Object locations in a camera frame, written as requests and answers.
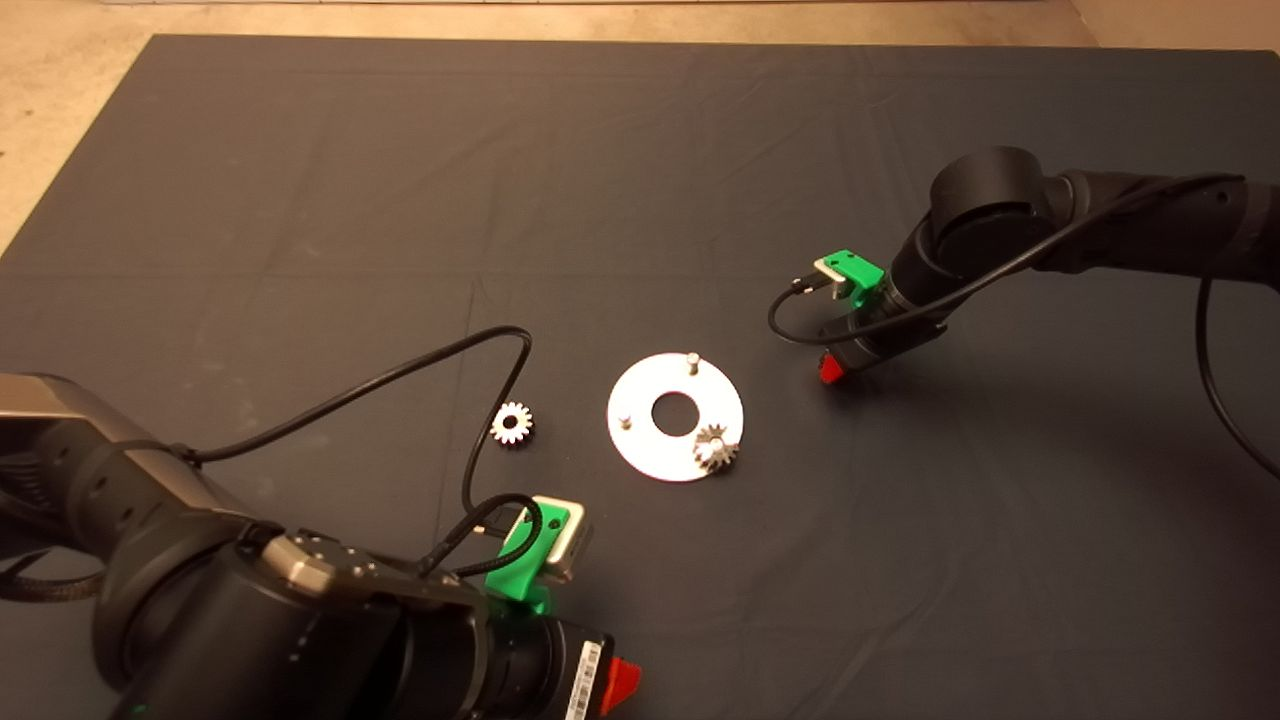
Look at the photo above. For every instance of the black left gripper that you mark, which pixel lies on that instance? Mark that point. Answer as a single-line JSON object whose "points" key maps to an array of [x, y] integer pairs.
{"points": [[540, 672]]}

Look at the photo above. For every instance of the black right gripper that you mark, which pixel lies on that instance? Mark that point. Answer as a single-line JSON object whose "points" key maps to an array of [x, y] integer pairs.
{"points": [[885, 335]]}

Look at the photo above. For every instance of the small steel planetary gear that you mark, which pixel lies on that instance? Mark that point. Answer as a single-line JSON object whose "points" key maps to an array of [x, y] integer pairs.
{"points": [[718, 455], [512, 424]]}

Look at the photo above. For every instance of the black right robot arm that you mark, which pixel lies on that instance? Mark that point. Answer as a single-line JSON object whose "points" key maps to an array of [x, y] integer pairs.
{"points": [[985, 205]]}

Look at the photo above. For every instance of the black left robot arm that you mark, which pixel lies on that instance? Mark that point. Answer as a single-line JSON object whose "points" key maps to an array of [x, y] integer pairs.
{"points": [[230, 640]]}

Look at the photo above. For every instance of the round metal carrier plate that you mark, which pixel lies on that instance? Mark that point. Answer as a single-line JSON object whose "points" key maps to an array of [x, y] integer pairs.
{"points": [[640, 450]]}

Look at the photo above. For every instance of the dark grey table cloth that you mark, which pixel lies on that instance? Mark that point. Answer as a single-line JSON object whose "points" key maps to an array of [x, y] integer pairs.
{"points": [[300, 200]]}

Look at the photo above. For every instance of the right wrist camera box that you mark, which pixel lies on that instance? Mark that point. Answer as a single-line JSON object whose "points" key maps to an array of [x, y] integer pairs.
{"points": [[828, 268]]}

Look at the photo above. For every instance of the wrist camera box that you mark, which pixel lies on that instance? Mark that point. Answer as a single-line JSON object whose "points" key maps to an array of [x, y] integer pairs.
{"points": [[572, 548], [828, 268]]}

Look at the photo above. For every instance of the right green camera mount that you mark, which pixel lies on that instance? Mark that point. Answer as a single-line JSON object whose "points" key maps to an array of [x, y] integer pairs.
{"points": [[860, 270]]}

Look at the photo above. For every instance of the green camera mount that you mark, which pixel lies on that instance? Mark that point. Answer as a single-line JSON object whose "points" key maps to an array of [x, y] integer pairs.
{"points": [[860, 270], [510, 575]]}

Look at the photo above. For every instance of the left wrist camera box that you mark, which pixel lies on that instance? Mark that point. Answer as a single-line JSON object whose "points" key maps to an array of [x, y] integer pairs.
{"points": [[572, 548]]}

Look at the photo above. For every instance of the left green camera mount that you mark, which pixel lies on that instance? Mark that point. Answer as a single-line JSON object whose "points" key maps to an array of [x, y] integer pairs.
{"points": [[510, 575]]}

